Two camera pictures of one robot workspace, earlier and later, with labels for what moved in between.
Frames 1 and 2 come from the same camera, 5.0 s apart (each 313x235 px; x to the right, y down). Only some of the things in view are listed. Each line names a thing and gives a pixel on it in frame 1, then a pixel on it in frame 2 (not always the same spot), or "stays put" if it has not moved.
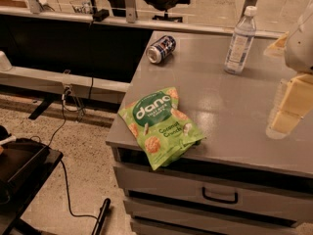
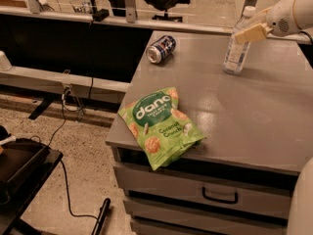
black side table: (26, 165) stays put
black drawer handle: (235, 201) stays put
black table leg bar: (102, 214) stays put
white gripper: (300, 51) → (281, 20)
